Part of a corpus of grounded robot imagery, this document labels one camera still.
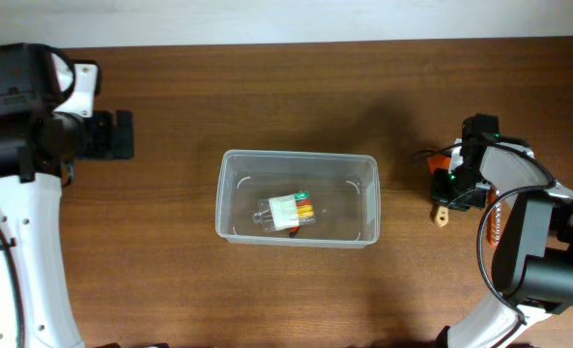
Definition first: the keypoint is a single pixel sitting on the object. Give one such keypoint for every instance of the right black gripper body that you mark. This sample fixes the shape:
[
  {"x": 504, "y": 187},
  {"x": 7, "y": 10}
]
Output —
[{"x": 459, "y": 189}]

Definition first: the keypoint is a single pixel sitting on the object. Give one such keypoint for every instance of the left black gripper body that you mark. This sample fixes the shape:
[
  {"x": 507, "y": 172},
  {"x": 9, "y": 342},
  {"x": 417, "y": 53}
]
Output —
[{"x": 105, "y": 133}]

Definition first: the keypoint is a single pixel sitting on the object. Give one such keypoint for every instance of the orange scraper wooden handle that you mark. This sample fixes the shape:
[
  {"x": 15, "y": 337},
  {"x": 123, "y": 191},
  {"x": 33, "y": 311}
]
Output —
[{"x": 440, "y": 189}]

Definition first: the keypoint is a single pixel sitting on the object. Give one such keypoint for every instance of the orange bit holder strip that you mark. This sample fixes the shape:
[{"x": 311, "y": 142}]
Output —
[{"x": 493, "y": 233}]

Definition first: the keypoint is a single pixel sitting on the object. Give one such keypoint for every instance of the clear plastic container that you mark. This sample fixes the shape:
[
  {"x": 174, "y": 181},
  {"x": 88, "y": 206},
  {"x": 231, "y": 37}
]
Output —
[{"x": 344, "y": 190}]

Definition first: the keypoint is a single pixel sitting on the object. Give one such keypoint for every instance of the red handled pliers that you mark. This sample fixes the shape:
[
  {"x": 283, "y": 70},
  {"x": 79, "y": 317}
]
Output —
[{"x": 294, "y": 231}]

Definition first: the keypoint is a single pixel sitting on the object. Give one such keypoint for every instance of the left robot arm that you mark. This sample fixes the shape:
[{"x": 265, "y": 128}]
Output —
[{"x": 47, "y": 123}]

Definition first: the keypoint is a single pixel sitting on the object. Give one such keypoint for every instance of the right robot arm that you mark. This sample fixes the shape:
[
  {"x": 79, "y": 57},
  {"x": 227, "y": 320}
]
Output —
[{"x": 524, "y": 241}]

